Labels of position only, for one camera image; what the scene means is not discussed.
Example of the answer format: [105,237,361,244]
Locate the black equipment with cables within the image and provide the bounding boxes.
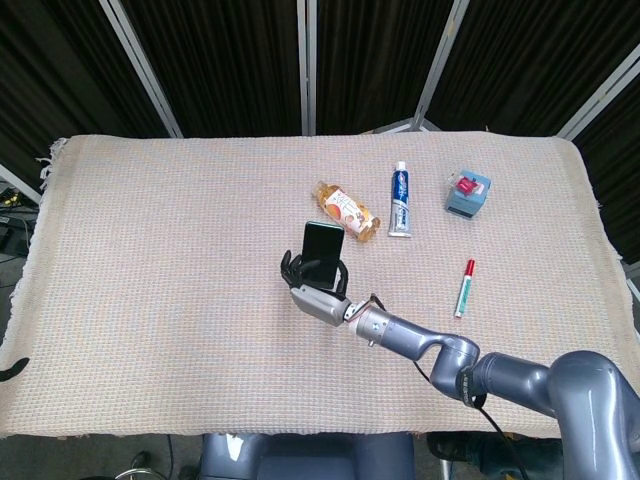
[0,184,42,261]

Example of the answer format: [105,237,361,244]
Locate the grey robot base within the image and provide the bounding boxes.
[201,432,416,480]

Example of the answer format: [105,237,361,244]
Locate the amber drink bottle peach label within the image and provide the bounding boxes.
[313,180,377,244]

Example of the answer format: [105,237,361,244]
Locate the black folding screen white frame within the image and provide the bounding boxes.
[0,0,640,261]

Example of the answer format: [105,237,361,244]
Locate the black smartphone teal case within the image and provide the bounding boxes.
[300,220,346,291]

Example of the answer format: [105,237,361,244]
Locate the light blue cardboard box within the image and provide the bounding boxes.
[443,169,492,220]

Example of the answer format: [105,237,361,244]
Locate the red capped marker pen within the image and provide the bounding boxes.
[453,258,477,320]

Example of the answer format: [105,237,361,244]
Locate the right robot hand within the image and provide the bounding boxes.
[278,249,362,329]

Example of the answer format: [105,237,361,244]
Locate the beige woven tablecloth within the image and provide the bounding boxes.
[0,130,640,441]

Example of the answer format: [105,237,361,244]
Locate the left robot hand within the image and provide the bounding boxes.
[0,356,31,383]

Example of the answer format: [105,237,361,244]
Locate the blue white toothpaste tube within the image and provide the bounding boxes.
[387,160,414,239]

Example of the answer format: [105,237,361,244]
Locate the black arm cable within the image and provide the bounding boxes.
[409,359,532,480]

